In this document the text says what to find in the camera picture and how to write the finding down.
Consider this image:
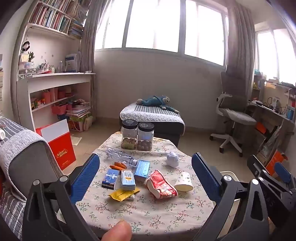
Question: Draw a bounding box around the grey quilted cover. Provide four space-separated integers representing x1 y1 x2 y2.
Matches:
120 102 186 135

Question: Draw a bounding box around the row of books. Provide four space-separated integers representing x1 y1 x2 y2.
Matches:
29 0 78 32

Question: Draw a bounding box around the red and white gift box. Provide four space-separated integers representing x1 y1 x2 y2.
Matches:
35 119 77 171

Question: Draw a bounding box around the stack of papers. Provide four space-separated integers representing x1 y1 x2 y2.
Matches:
66 102 92 118

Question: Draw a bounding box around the blue monkey plush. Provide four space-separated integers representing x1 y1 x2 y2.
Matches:
136 95 180 113

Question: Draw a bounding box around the grey sofa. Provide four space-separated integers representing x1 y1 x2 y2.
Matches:
0 140 65 241

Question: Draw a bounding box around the dark grey ottoman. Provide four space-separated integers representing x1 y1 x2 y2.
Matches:
120 102 186 146

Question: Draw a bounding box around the wooden desk with shelves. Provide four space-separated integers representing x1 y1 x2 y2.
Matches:
248 79 296 172

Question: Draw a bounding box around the light blue face mask pack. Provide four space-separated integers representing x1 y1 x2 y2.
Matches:
134 160 151 182

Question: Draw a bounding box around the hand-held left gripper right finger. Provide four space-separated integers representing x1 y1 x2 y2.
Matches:
191 152 270 241

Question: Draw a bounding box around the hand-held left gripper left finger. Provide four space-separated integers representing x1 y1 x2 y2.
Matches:
22 153 100 241

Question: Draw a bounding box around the large window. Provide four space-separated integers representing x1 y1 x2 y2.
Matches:
95 0 229 66

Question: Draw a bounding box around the yellow packet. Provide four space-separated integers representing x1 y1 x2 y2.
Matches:
108 187 141 202

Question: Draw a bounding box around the white bookshelf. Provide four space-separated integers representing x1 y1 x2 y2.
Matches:
11 0 96 130

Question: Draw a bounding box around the dark blue dotted box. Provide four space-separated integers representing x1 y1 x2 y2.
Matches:
101 169 120 189

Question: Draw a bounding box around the blue and white folder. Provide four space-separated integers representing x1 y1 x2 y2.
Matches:
65 53 81 73

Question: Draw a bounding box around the white paper cup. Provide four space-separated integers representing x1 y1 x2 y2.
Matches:
174 171 193 192

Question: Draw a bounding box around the floral tablecloth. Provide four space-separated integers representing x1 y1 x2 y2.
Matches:
75 132 214 234

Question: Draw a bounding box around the crumpled white tissue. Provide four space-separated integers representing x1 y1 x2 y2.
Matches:
166 152 179 167

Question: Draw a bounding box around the clear plastic bottle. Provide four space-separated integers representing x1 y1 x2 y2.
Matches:
106 148 139 166

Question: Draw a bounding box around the pink basket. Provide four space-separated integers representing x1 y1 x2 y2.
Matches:
51 103 67 115

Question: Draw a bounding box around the silver plastic bag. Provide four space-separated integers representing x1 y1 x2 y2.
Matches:
261 125 282 158

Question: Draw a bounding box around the clear jar of brown nuts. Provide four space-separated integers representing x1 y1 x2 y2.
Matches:
137 122 154 151

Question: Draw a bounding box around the stack of blue booklets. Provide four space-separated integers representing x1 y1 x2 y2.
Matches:
68 20 84 39

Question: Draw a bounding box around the grey striped sofa cover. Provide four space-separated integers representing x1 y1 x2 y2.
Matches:
0 117 50 241

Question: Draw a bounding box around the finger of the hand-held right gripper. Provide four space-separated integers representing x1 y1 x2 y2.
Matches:
274 162 293 184
247 155 274 181

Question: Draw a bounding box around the blue and white box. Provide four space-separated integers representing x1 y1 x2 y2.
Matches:
120 169 135 191

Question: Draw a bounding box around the grey curtain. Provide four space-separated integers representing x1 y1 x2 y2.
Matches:
225 0 256 98
79 0 111 116

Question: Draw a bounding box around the small window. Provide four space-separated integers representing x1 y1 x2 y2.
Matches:
254 28 296 86

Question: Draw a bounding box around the grey and white office chair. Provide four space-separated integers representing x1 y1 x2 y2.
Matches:
210 71 257 158

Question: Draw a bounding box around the red snack bag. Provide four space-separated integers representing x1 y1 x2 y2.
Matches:
144 170 178 199

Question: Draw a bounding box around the clear jar of pale nuts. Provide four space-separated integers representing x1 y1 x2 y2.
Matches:
121 119 138 150

